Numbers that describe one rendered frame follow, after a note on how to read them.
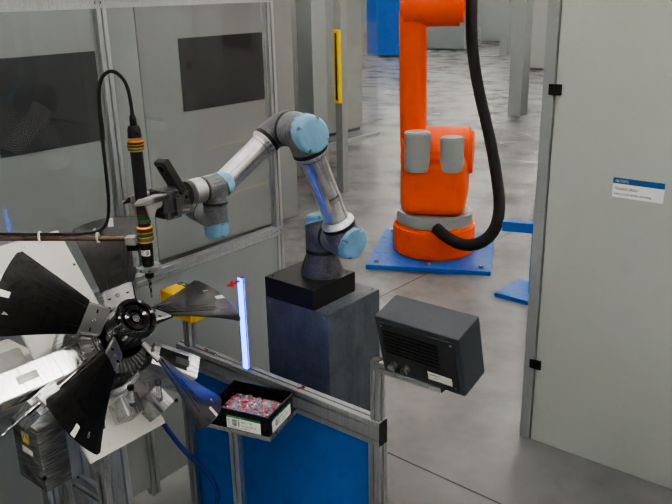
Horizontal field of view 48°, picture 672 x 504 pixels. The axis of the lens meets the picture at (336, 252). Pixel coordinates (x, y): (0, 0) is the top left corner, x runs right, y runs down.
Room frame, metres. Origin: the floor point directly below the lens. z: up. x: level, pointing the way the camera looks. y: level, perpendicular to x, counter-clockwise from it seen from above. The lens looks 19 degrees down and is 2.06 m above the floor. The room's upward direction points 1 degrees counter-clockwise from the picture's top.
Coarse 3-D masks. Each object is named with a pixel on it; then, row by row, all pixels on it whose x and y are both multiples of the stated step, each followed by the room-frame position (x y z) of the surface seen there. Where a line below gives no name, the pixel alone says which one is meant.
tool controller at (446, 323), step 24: (384, 312) 1.88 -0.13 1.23; (408, 312) 1.86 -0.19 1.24; (432, 312) 1.85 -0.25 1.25; (456, 312) 1.83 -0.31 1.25; (384, 336) 1.87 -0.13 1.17; (408, 336) 1.81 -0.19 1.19; (432, 336) 1.76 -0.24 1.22; (456, 336) 1.73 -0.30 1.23; (480, 336) 1.80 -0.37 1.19; (384, 360) 1.90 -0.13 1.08; (408, 360) 1.84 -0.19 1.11; (432, 360) 1.78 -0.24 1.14; (456, 360) 1.74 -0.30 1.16; (480, 360) 1.81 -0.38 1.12; (432, 384) 1.81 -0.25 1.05; (456, 384) 1.76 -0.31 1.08
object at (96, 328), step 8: (88, 304) 1.89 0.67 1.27; (96, 304) 1.90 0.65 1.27; (88, 312) 1.89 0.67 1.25; (104, 312) 1.91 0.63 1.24; (88, 320) 1.89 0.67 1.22; (96, 320) 1.90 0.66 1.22; (104, 320) 1.91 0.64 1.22; (80, 328) 1.89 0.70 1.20; (88, 328) 1.89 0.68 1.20; (96, 328) 1.90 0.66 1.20
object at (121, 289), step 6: (114, 288) 2.01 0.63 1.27; (120, 288) 2.01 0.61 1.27; (126, 288) 2.00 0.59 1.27; (132, 288) 2.00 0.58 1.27; (108, 294) 2.00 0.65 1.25; (114, 294) 2.00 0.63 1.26; (120, 294) 2.00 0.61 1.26; (126, 294) 1.99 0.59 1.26; (132, 294) 1.99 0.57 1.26; (108, 300) 1.99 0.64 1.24; (114, 300) 1.99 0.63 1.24; (120, 300) 1.98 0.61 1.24; (108, 306) 1.98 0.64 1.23; (114, 306) 1.97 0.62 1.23
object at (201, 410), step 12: (168, 372) 1.86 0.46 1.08; (180, 372) 1.95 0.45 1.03; (180, 384) 1.86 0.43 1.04; (192, 384) 1.93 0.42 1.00; (192, 396) 1.85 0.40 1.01; (204, 396) 1.91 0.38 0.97; (216, 396) 1.98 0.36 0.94; (192, 408) 1.81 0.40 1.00; (204, 408) 1.86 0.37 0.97; (216, 408) 1.91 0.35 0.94; (204, 420) 1.81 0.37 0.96
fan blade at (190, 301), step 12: (192, 288) 2.21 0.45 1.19; (204, 288) 2.22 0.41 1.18; (168, 300) 2.12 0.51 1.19; (180, 300) 2.12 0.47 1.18; (192, 300) 2.13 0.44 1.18; (204, 300) 2.14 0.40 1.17; (216, 300) 2.17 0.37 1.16; (168, 312) 2.02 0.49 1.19; (180, 312) 2.03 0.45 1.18; (192, 312) 2.05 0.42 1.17; (204, 312) 2.07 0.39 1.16; (216, 312) 2.09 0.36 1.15; (228, 312) 2.12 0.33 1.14
